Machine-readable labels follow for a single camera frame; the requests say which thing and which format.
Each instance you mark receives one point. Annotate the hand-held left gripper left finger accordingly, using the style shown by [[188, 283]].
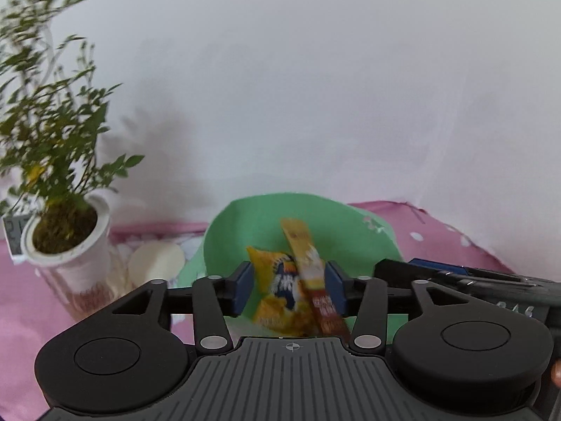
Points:
[[242, 289]]

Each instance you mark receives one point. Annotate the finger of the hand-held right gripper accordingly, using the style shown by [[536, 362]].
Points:
[[438, 263], [396, 269]]

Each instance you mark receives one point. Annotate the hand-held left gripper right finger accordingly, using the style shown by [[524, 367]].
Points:
[[335, 290]]

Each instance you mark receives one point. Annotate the yellow snack packet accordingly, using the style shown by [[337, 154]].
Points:
[[278, 283]]

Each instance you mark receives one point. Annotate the green bowl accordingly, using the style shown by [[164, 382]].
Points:
[[228, 237]]

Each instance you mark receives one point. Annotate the orange stick packet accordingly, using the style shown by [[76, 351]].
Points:
[[297, 239]]

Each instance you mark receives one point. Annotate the person's right hand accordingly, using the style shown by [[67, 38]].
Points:
[[556, 370]]

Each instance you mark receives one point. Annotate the clear plastic plant cup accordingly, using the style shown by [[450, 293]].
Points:
[[85, 274]]

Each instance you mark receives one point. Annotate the pink printed tablecloth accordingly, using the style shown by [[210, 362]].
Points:
[[26, 311]]

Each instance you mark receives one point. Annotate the small green plant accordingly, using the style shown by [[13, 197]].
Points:
[[61, 149]]

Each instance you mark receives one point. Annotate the white digital clock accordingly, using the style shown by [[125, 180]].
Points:
[[12, 239]]

